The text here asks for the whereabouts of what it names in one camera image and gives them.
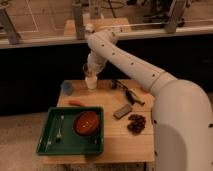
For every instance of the black handled tool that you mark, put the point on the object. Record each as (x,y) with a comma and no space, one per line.
(131,97)

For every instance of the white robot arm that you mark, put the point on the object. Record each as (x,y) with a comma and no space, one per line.
(182,115)

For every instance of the metal knife in tray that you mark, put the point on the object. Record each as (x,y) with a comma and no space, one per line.
(52,134)

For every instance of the grey rectangular block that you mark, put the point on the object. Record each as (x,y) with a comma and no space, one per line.
(121,112)

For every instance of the red-brown bowl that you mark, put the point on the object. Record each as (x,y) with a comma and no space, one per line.
(86,123)

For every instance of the orange carrot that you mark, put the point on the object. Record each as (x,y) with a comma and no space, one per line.
(75,103)

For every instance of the bunch of dark grapes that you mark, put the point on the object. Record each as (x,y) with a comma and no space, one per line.
(137,123)

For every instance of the green plastic tray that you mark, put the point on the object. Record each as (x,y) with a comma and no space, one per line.
(71,143)

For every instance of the wooden table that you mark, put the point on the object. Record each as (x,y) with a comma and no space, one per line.
(120,145)

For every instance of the metal fork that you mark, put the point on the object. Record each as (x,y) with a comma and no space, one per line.
(59,134)

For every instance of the white plastic cup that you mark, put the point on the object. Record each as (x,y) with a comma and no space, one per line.
(91,82)

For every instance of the blue plastic cup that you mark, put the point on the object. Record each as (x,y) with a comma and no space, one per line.
(67,88)

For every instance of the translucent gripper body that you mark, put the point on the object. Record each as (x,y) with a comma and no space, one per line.
(89,71)

